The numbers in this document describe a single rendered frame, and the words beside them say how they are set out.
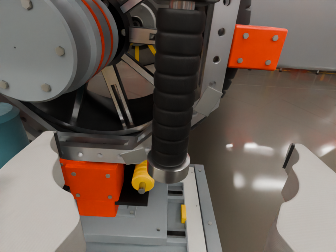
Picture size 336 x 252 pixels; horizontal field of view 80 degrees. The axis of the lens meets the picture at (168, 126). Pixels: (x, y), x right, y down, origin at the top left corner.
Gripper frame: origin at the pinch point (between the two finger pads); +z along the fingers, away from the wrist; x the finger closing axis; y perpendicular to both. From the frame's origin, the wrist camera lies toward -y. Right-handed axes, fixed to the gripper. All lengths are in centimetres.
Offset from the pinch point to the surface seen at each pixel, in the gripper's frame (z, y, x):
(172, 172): 3.6, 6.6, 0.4
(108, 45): 22.5, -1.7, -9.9
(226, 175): 90, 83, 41
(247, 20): 34.8, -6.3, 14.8
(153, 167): 4.1, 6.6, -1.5
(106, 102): 53, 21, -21
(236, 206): 66, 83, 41
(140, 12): 75, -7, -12
